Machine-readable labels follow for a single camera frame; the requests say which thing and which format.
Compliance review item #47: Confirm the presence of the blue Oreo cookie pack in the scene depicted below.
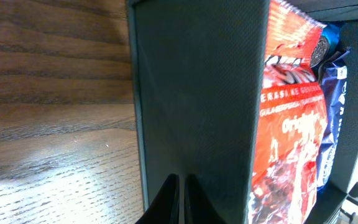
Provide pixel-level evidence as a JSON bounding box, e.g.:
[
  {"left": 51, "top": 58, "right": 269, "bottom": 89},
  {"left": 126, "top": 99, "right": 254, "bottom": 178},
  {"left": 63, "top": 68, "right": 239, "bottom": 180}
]
[{"left": 311, "top": 22, "right": 344, "bottom": 69}]

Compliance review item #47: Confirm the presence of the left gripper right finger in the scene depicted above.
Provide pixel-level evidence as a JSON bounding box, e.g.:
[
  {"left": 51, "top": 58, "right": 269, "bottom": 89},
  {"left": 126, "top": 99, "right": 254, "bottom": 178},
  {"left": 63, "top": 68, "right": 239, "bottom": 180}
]
[{"left": 184, "top": 174, "right": 226, "bottom": 224}]

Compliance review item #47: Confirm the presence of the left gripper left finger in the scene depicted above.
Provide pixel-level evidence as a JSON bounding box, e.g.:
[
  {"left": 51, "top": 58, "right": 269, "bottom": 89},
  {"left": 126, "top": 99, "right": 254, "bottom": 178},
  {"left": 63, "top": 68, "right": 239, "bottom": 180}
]
[{"left": 136, "top": 174, "right": 180, "bottom": 224}]

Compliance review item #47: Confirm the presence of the red dried fruit bag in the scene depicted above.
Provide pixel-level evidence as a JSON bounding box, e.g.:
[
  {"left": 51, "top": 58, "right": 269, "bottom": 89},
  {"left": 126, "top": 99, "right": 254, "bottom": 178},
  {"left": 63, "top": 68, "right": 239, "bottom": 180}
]
[{"left": 248, "top": 0, "right": 328, "bottom": 223}]

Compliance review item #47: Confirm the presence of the purple Dairy Milk bar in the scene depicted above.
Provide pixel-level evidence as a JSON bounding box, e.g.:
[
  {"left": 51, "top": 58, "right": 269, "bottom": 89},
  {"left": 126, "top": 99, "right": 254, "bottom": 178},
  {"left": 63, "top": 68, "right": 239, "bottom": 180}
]
[{"left": 316, "top": 47, "right": 351, "bottom": 190}]

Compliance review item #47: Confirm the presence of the black cardboard box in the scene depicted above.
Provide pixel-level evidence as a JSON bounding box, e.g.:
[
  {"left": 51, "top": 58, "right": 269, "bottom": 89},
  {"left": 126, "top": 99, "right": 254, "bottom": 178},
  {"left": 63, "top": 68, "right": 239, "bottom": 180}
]
[{"left": 127, "top": 0, "right": 358, "bottom": 223}]

